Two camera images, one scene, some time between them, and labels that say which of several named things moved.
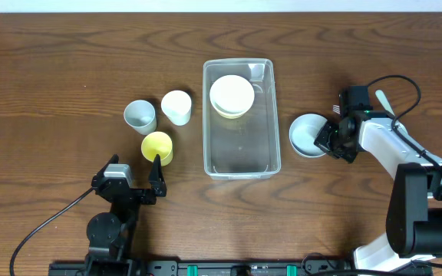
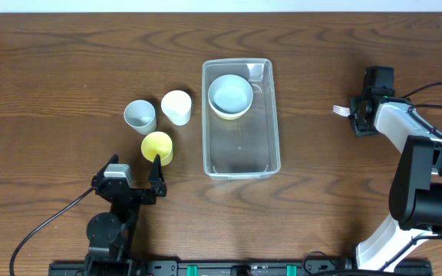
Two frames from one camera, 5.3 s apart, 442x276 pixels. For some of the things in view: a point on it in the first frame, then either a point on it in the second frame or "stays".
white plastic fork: (336, 108) stays
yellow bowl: (229, 116) stays
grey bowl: (303, 133) to (230, 94)
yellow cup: (156, 143) stays
